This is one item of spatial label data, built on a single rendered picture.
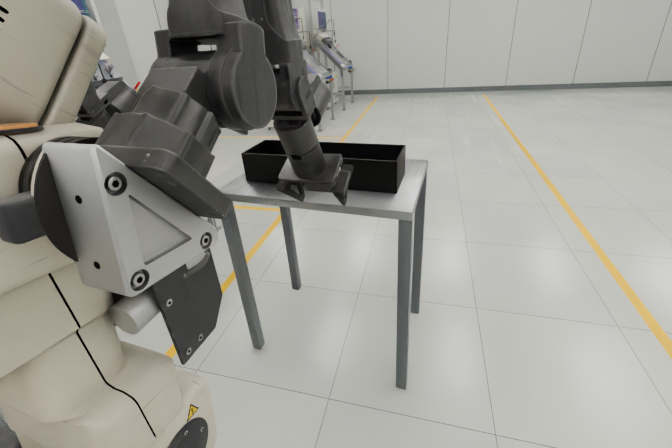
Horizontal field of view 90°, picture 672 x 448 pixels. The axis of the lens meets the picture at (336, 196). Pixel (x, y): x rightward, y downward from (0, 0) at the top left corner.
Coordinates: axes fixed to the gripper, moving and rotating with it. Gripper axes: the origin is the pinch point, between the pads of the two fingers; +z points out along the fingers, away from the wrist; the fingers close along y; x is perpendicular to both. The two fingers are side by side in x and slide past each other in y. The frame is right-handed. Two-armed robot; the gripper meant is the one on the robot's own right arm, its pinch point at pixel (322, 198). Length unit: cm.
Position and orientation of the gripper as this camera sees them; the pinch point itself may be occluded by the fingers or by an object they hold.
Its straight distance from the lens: 65.0
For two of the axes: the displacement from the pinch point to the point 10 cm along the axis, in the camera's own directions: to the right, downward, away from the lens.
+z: 2.1, 6.2, 7.6
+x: -2.6, 7.8, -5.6
